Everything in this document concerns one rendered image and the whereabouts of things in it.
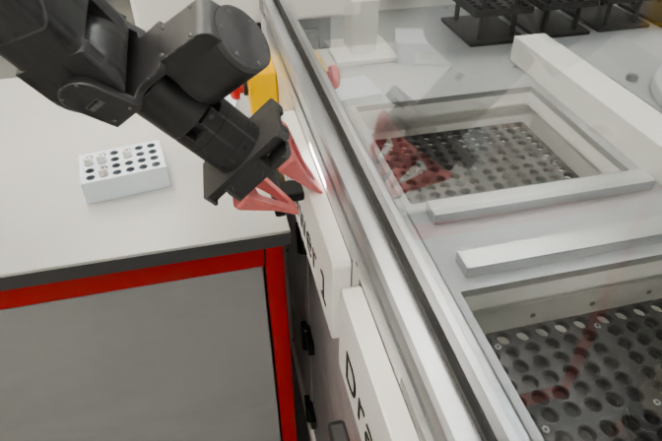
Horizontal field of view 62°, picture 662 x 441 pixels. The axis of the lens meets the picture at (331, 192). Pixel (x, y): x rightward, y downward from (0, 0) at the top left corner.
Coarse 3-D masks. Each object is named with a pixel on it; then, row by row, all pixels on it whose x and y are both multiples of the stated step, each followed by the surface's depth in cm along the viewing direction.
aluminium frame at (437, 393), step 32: (288, 32) 76; (288, 64) 69; (320, 96) 60; (320, 128) 55; (320, 160) 56; (352, 160) 50; (352, 192) 47; (352, 224) 46; (384, 224) 42; (384, 256) 41; (384, 288) 38; (416, 288) 37; (384, 320) 40; (416, 320) 36; (416, 352) 34; (448, 352) 33; (416, 384) 34; (448, 384) 32; (448, 416) 31; (480, 416) 30
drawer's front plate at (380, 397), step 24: (360, 288) 46; (360, 312) 44; (360, 336) 42; (360, 360) 43; (384, 360) 41; (360, 384) 44; (384, 384) 39; (384, 408) 38; (360, 432) 47; (384, 432) 38; (408, 432) 36
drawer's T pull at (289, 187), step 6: (270, 174) 62; (276, 174) 62; (276, 180) 61; (288, 180) 62; (294, 180) 62; (282, 186) 61; (288, 186) 61; (294, 186) 61; (300, 186) 61; (288, 192) 60; (294, 192) 60; (300, 192) 60; (294, 198) 60; (300, 198) 60; (276, 216) 58; (282, 216) 58
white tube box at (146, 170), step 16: (144, 144) 89; (160, 144) 89; (80, 160) 85; (96, 160) 85; (112, 160) 86; (128, 160) 85; (144, 160) 86; (160, 160) 85; (80, 176) 82; (96, 176) 82; (112, 176) 82; (128, 176) 82; (144, 176) 83; (160, 176) 84; (96, 192) 82; (112, 192) 83; (128, 192) 84
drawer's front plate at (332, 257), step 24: (288, 120) 69; (312, 168) 60; (312, 192) 57; (312, 216) 57; (312, 240) 59; (336, 240) 51; (312, 264) 62; (336, 264) 49; (336, 288) 51; (336, 312) 53; (336, 336) 55
